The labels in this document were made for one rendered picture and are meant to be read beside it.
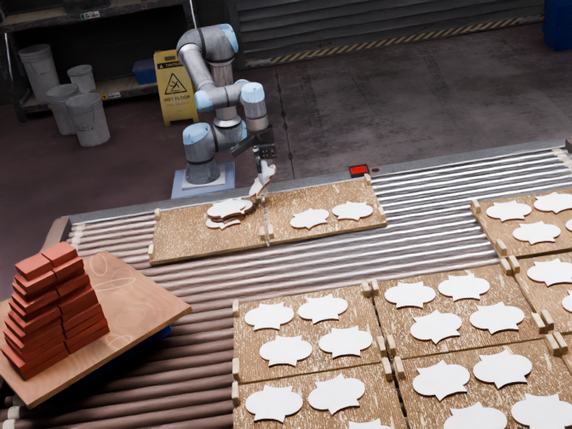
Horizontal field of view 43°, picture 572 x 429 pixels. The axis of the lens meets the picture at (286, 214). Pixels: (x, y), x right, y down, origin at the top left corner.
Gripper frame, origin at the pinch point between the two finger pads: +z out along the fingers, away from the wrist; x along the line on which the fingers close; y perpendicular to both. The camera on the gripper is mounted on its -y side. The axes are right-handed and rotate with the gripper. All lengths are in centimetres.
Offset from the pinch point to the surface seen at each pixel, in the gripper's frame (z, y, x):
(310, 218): 10.5, 15.4, -16.4
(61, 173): 110, -156, 281
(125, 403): 14, -43, -92
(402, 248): 13, 43, -41
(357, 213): 10.2, 32.2, -18.4
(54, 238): 12, -79, 0
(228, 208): 7.4, -13.1, -5.9
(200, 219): 12.4, -24.5, -1.3
